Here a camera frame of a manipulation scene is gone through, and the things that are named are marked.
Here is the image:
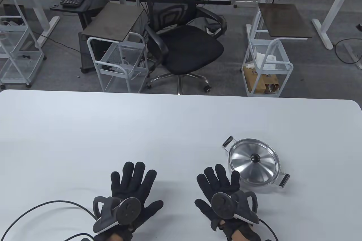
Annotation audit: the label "black mesh office chair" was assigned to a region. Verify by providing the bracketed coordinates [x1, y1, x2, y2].
[137, 0, 227, 95]

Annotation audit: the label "steel pot with handles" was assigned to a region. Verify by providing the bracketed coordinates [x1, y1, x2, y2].
[222, 136, 291, 194]

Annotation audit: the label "black computer tower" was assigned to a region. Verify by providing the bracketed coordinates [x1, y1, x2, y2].
[78, 31, 103, 74]

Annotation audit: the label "black white left hand controller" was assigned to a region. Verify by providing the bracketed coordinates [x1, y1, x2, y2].
[92, 196, 142, 234]

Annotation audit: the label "white crumpled papers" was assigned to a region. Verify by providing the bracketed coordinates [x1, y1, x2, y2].
[256, 52, 278, 69]

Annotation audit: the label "black white right hand controller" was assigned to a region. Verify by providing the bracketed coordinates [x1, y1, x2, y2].
[211, 191, 259, 226]

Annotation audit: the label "black white hand controller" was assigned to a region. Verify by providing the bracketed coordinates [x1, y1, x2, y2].
[211, 191, 259, 226]
[92, 196, 142, 234]

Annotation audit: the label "thin black table cable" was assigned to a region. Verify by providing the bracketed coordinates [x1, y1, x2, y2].
[258, 219, 279, 241]

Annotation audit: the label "brown paper bag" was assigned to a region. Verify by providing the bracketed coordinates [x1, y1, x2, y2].
[243, 66, 281, 94]

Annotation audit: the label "black floor cable loop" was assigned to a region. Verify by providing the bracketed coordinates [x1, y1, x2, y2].
[335, 38, 362, 64]

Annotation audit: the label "person's right hand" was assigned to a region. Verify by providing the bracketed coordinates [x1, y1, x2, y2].
[195, 164, 260, 241]

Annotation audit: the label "person's left hand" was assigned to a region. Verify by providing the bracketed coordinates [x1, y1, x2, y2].
[94, 162, 164, 241]

